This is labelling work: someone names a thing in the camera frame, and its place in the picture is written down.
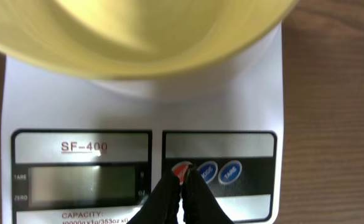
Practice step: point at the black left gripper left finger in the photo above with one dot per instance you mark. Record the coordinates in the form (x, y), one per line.
(162, 206)

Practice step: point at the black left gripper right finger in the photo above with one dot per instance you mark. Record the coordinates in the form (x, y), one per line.
(198, 202)

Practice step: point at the white digital kitchen scale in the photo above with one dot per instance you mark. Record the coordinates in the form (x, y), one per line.
(92, 151)

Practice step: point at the yellow plastic bowl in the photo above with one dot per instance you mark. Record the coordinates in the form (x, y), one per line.
(133, 39)

